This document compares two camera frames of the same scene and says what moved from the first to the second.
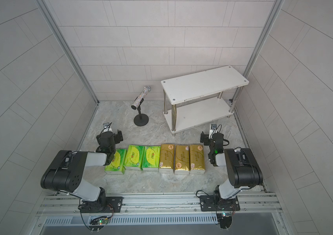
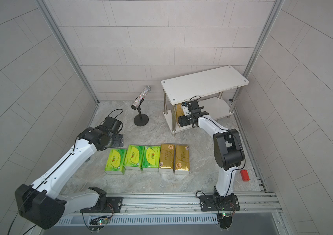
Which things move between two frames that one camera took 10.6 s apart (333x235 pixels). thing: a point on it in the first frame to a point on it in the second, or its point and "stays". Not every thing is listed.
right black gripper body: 207,141 to 193,115
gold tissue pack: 182,165 stays
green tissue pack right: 151,158 stays
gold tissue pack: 166,162 stays
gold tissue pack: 197,159 to 179,111
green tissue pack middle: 133,158 stays
